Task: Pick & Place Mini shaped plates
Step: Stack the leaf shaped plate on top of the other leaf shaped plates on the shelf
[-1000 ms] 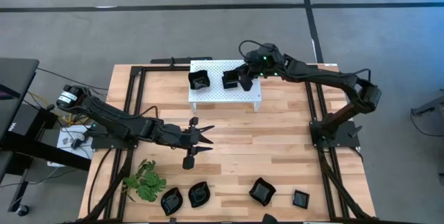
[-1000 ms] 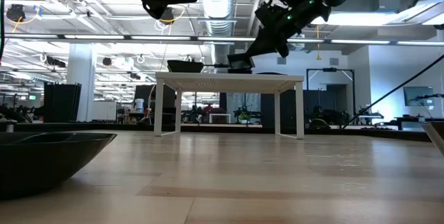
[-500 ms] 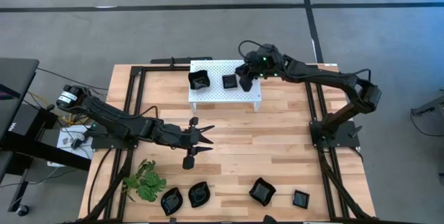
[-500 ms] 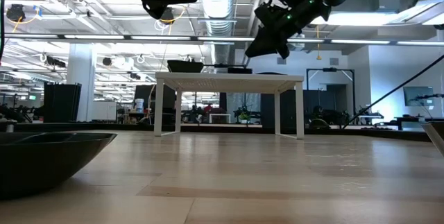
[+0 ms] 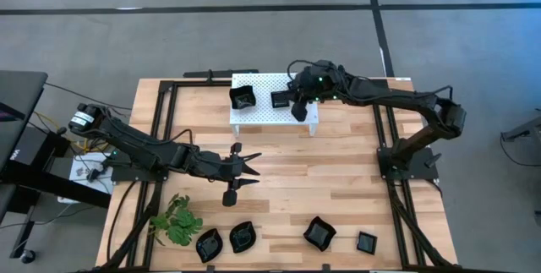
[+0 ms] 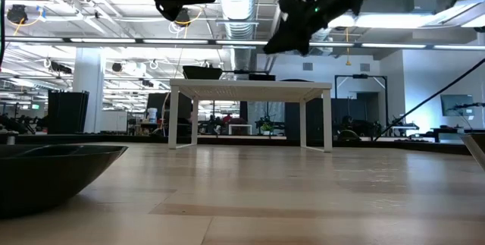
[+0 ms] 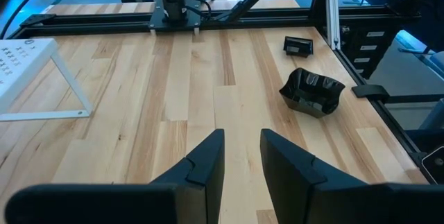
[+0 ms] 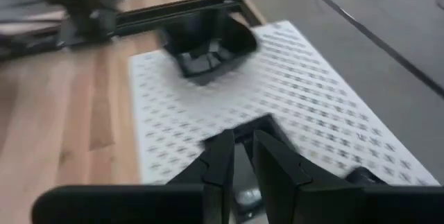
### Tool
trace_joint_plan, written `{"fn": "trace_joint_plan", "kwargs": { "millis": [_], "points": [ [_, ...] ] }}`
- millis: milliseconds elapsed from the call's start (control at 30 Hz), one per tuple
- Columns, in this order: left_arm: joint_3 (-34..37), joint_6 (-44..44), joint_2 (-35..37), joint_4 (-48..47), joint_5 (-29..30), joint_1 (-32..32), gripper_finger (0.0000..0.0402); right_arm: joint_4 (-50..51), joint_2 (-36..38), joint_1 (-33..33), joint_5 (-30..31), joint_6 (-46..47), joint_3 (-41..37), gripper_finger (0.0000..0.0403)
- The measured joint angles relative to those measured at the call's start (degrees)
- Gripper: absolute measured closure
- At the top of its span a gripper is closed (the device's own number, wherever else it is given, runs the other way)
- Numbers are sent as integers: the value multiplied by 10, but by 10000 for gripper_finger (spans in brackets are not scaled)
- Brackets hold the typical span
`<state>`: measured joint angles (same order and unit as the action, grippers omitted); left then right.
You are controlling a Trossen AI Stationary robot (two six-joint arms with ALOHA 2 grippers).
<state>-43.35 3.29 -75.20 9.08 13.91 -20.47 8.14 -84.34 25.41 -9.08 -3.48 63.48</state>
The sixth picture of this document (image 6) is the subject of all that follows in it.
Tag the black wavy square plate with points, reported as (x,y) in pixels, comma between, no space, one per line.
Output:
(202,73)
(478,146)

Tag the wall monitor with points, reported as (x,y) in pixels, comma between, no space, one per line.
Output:
(456,104)

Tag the black folded panels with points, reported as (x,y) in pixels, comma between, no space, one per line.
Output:
(68,112)

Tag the black small square plate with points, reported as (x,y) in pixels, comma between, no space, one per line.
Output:
(261,77)

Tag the thin black robot arm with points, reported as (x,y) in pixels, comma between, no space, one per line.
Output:
(470,105)

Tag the black leaf-shaped mini plate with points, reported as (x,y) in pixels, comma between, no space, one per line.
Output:
(299,80)
(57,180)

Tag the small potted plant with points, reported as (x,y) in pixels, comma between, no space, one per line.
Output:
(267,127)

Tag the long ceiling light strip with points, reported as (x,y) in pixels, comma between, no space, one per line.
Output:
(102,40)

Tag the small white table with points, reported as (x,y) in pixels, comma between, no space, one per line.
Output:
(240,125)

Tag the white perforated metal shelf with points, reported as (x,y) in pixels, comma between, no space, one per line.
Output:
(250,89)

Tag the silver ceiling duct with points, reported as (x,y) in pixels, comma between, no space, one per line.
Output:
(238,10)

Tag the black portal frame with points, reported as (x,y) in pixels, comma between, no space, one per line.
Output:
(360,76)

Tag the white bucket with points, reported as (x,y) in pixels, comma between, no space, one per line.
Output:
(152,116)

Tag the dark partition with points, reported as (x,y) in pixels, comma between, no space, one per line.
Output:
(314,118)

